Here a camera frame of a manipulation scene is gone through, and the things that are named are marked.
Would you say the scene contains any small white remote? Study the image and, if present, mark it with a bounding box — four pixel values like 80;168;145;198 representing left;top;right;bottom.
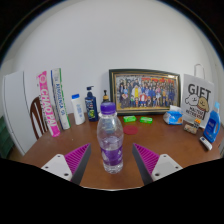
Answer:
199;135;213;151

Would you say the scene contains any small patterned flat box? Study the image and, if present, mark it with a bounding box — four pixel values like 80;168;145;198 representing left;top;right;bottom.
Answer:
183;123;199;135

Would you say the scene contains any dark blue pump bottle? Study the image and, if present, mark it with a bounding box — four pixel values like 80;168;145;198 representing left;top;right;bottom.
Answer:
84;85;99;123

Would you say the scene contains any flat round red coaster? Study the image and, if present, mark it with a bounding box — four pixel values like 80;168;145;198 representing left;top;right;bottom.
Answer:
122;124;139;136

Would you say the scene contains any small colourful cube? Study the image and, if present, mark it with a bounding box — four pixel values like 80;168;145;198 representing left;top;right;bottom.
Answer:
193;118;203;130

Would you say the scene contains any white bottle blue cap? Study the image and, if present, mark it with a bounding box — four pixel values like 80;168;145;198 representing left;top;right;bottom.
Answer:
70;93;87;126

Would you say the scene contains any blue detergent bottle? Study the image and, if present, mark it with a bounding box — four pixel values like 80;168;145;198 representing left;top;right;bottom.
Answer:
202;101;222;144

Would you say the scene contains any white paper gift bag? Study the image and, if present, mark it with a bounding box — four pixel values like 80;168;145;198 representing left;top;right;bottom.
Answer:
180;63;215;129

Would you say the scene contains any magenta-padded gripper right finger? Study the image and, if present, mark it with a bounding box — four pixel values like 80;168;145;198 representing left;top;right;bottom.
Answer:
132;143;183;186

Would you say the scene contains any framed group photo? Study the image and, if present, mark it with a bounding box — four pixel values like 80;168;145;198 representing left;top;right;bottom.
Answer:
108;68;182;116

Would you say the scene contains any brown yellow-label pump bottle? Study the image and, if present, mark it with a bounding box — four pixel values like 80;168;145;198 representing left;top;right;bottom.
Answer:
101;89;111;103

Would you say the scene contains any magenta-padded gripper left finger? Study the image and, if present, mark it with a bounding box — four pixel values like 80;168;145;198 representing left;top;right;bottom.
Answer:
40;143;92;185

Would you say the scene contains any clear purple-label water bottle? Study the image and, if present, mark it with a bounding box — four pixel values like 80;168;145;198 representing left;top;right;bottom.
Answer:
96;101;125;175

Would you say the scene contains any small green packet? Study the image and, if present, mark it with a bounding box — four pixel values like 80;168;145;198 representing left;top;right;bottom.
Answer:
139;116;154;125
122;115;137;123

